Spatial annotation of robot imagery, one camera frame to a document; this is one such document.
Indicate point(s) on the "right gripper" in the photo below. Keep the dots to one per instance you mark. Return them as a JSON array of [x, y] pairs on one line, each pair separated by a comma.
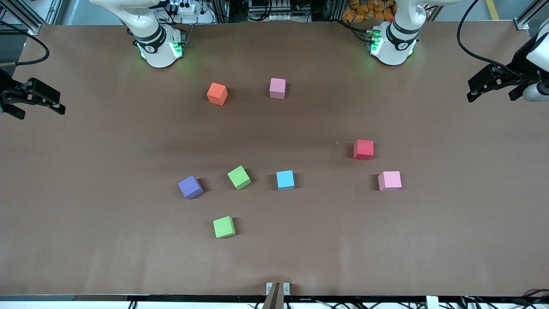
[[5, 92]]

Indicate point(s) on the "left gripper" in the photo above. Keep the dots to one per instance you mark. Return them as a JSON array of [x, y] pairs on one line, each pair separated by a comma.
[[517, 72]]

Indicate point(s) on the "light pink foam cube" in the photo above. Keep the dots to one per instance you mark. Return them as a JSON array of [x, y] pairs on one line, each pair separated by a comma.
[[390, 180]]

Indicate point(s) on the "red foam cube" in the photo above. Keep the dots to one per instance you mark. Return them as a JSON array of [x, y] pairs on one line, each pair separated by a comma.
[[363, 149]]

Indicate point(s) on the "purple foam cube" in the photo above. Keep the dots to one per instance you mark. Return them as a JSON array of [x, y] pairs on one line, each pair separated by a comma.
[[190, 186]]

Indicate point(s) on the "green foam cube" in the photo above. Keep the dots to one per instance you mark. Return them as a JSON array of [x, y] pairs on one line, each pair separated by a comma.
[[239, 177], [224, 227]]

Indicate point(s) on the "mauve pink foam cube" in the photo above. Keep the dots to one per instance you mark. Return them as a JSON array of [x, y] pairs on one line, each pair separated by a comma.
[[277, 88]]

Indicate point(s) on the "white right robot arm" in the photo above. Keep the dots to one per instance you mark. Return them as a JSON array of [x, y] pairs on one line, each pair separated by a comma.
[[158, 51]]

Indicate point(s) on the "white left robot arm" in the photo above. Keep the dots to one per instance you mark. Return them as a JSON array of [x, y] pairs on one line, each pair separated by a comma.
[[396, 49]]

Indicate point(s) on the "bag of orange fruit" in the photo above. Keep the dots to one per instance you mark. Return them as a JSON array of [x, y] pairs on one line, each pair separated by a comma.
[[364, 10]]

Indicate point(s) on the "orange foam cube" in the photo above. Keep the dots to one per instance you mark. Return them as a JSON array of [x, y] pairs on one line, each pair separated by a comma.
[[217, 93]]

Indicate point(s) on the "white label block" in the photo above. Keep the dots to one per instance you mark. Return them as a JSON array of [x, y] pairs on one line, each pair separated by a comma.
[[432, 302]]

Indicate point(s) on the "blue foam cube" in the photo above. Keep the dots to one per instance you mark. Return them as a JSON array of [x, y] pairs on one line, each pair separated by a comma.
[[285, 180]]

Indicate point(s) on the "grey equipment box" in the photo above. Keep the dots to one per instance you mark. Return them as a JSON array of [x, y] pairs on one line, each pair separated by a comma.
[[270, 10]]

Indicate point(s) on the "aluminium frame profile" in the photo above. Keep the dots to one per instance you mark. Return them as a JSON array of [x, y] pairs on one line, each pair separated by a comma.
[[525, 19], [30, 23]]

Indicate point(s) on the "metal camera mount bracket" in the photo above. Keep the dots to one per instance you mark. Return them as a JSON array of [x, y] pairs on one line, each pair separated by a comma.
[[277, 294]]

